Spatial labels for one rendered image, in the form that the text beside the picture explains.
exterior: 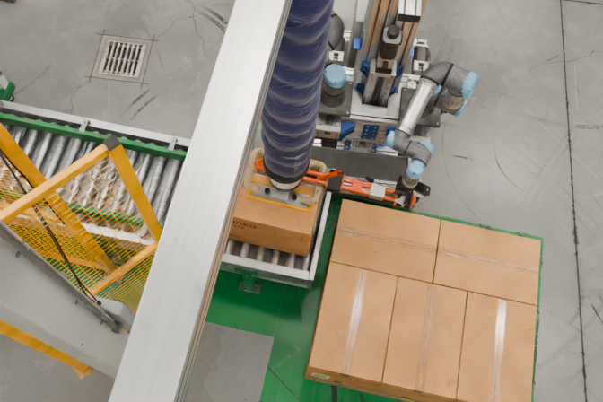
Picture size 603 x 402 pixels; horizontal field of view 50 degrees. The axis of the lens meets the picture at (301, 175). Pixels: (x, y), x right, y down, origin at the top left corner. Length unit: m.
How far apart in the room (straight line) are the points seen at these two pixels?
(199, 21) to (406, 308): 2.75
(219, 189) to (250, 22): 0.37
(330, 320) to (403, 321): 0.40
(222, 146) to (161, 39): 3.97
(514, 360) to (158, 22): 3.47
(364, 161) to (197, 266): 3.31
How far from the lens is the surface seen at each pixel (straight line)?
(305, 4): 1.94
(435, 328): 3.75
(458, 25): 5.37
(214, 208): 1.15
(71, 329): 2.17
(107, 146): 2.33
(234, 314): 4.21
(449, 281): 3.83
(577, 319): 4.64
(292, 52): 2.12
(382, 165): 4.37
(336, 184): 3.17
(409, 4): 2.74
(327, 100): 3.53
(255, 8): 1.37
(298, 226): 3.36
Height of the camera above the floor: 4.12
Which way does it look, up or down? 66 degrees down
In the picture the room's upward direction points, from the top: 6 degrees clockwise
